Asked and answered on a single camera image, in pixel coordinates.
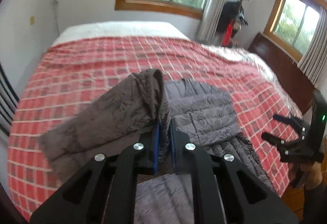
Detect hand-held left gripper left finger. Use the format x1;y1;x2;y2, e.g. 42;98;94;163
30;120;161;224

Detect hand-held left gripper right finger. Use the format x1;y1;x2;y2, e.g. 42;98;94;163
170;119;299;224

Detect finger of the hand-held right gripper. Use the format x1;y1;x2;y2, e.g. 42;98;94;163
261;132;303;154
273;115;311;135

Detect grey quilted jacket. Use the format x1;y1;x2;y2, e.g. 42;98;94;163
39;69;278;224

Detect person's right forearm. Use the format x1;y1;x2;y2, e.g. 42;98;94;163
303;184;327;224

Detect hanging black and red clothes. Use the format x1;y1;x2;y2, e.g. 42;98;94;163
216;0;249;47

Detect person's right hand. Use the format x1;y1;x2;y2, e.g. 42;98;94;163
300;161;327;191

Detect dark wooden headboard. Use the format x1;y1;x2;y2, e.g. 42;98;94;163
248;33;316;115

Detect grey striped curtain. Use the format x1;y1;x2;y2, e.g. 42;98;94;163
196;0;236;43
297;8;327;86

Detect bed with red plaid blanket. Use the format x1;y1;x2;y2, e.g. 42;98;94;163
7;35;305;222

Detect white bed mattress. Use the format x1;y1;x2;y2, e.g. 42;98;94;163
51;21;191;47

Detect black white striped cloth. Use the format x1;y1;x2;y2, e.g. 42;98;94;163
0;62;19;137

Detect narrow wooden frame window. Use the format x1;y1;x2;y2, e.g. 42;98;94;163
263;0;327;62

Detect white wall cord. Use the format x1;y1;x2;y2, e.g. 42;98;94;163
52;0;62;36

